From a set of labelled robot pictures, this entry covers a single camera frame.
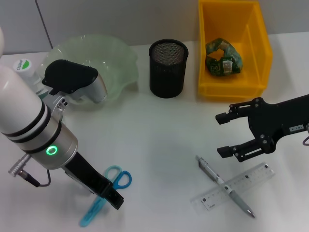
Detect clear plastic ruler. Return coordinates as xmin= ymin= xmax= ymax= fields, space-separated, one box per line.
xmin=190 ymin=161 xmax=276 ymax=215

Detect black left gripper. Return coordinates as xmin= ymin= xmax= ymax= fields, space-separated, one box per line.
xmin=61 ymin=153 xmax=125 ymax=211

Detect pale green glass bowl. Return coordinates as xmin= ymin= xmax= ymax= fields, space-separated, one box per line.
xmin=38 ymin=34 xmax=140 ymax=113

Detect blue scissors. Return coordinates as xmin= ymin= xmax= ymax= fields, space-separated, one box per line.
xmin=79 ymin=165 xmax=133 ymax=228

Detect silver grey ballpoint pen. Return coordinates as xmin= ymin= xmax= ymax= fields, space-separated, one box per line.
xmin=196 ymin=155 xmax=256 ymax=218

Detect right gripper cable with plug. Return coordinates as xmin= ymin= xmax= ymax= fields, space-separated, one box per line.
xmin=303 ymin=123 xmax=309 ymax=147

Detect yellow plastic storage bin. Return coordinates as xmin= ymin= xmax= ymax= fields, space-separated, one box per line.
xmin=197 ymin=0 xmax=274 ymax=98

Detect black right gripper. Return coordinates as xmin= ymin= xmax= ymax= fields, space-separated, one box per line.
xmin=216 ymin=94 xmax=309 ymax=163

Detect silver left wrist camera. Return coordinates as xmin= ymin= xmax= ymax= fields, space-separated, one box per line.
xmin=42 ymin=59 xmax=108 ymax=104

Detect gripper cable with plug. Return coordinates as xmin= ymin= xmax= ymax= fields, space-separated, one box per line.
xmin=303 ymin=123 xmax=309 ymax=147
xmin=8 ymin=154 xmax=51 ymax=188

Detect green plastic wrapper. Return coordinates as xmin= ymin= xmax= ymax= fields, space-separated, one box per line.
xmin=205 ymin=37 xmax=243 ymax=77

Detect black mesh pen cup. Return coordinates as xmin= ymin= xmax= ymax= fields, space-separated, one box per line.
xmin=148 ymin=40 xmax=189 ymax=99

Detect left gripper cable with plug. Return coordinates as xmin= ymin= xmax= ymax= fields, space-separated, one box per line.
xmin=8 ymin=154 xmax=51 ymax=188

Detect clear water bottle green label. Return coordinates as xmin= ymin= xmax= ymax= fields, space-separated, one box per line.
xmin=12 ymin=58 xmax=53 ymax=100

